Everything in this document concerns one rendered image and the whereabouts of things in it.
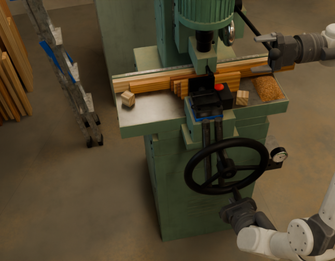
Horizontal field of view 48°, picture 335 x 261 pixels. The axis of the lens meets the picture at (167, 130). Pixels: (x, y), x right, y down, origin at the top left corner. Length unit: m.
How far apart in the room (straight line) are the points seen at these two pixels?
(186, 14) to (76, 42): 2.22
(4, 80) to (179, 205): 1.41
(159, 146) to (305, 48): 0.59
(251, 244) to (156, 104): 0.58
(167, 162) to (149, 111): 0.25
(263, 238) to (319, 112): 1.78
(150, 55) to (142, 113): 0.47
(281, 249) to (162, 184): 0.72
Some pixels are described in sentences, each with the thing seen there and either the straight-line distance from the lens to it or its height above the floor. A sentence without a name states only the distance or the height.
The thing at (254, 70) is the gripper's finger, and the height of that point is 1.07.
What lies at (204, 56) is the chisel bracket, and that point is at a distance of 1.31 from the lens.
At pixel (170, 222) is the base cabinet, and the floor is 0.19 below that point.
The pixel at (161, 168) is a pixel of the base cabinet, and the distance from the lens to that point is 1.49.
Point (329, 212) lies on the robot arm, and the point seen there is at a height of 1.16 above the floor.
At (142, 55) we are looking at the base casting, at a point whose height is 0.80.
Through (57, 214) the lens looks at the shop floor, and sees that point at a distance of 2.22.
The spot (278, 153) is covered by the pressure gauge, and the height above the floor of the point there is 0.69.
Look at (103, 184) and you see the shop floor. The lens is 2.26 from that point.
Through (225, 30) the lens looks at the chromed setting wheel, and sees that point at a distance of 1.47.
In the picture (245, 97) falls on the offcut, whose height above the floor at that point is 0.94.
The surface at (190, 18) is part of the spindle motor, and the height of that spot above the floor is 1.21.
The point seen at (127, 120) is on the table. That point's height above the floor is 0.90.
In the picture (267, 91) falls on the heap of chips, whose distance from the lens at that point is 1.39.
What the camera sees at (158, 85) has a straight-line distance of 1.39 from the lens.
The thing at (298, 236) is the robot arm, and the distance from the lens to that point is 0.89.
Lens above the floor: 1.83
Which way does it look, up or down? 48 degrees down
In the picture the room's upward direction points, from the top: 3 degrees counter-clockwise
